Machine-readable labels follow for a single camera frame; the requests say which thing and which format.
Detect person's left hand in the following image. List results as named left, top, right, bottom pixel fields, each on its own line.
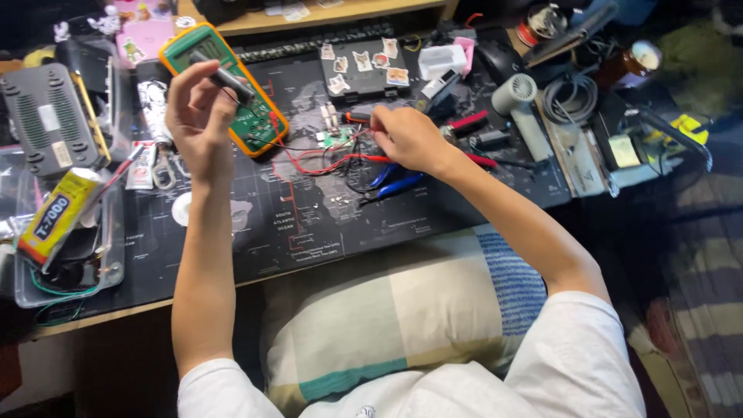
left=165, top=60, right=240, bottom=185

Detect person's right hand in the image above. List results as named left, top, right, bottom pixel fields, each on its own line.
left=370, top=106, right=461, bottom=178

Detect black multimeter probe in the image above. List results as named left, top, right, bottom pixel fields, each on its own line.
left=188, top=51, right=257, bottom=106

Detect black case with stickers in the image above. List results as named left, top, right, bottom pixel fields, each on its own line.
left=320, top=38, right=412, bottom=100

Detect small green circuit board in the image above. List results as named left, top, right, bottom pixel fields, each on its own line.
left=316, top=127, right=356, bottom=151

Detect white plastic connectors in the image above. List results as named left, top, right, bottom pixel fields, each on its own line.
left=320, top=102, right=341, bottom=132

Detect red test lead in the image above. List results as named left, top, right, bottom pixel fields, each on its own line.
left=268, top=110, right=397, bottom=176

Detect white and black gadget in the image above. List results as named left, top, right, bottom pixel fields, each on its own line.
left=421, top=70, right=460, bottom=100

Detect red and black hand tool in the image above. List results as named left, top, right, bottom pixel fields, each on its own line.
left=446, top=110, right=490, bottom=133

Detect white plastic box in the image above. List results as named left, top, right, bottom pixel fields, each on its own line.
left=418, top=44, right=469, bottom=81

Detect small black adapter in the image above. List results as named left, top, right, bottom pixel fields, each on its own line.
left=470, top=130, right=512, bottom=149

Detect dark keyboard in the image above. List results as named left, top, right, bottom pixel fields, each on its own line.
left=235, top=20, right=397, bottom=65

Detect pink plastic holder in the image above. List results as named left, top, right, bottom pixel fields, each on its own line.
left=453, top=36, right=477, bottom=80

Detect orange green multimeter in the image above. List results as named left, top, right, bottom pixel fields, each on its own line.
left=158, top=22, right=290, bottom=159

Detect wooden desk shelf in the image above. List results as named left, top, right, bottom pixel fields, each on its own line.
left=177, top=0, right=460, bottom=37

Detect black computer mouse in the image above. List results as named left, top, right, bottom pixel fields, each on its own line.
left=476, top=39, right=527, bottom=86

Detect white handheld fan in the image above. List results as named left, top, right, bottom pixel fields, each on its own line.
left=491, top=73, right=556, bottom=164

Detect black world map desk mat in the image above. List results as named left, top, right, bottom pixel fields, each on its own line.
left=55, top=38, right=573, bottom=318

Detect checkered pillow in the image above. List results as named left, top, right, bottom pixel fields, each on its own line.
left=261, top=223, right=550, bottom=416

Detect red solder spool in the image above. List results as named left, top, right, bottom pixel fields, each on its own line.
left=517, top=5, right=569, bottom=48

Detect white tape roll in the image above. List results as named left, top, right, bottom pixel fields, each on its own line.
left=171, top=192, right=194, bottom=228

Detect metal scissors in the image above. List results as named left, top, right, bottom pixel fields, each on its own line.
left=151, top=148, right=192, bottom=192

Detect silver foil packet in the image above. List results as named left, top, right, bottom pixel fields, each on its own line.
left=137, top=80, right=175, bottom=146

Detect pale yellow sticky notes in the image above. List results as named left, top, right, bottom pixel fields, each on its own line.
left=608, top=135, right=642, bottom=170

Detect red and white packet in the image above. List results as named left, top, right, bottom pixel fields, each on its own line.
left=125, top=140, right=159, bottom=191

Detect pink notebook with stickers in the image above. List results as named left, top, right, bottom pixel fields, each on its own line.
left=113, top=0, right=178, bottom=68

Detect brown jar with white lid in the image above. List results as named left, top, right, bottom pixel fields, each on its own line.
left=598, top=40, right=663, bottom=89

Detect white figurine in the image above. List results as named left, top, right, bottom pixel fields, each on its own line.
left=87, top=5, right=123, bottom=37

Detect clear plastic container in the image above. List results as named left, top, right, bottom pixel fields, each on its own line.
left=13, top=168, right=126, bottom=309

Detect yellow plastic object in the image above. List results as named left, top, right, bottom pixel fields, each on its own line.
left=668, top=114, right=710, bottom=146

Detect white t-shirt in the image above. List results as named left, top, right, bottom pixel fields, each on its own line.
left=177, top=290, right=649, bottom=418

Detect grey router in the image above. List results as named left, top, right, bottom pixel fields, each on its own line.
left=0, top=63, right=106, bottom=178

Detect yellow glue tube box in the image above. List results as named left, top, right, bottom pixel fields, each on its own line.
left=17, top=167, right=106, bottom=271

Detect striped rug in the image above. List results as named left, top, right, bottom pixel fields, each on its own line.
left=615, top=168, right=743, bottom=418

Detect blue handled cutting pliers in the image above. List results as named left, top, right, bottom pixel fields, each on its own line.
left=359, top=163, right=426, bottom=206

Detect black test lead wire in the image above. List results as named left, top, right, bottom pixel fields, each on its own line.
left=223, top=87, right=378, bottom=194

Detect red handled tweezers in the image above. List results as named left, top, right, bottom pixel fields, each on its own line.
left=464, top=152, right=499, bottom=170

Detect coil of grey cable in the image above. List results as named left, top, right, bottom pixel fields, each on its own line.
left=543, top=72, right=599, bottom=126

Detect green wire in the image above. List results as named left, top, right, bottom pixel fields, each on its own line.
left=32, top=268, right=101, bottom=327

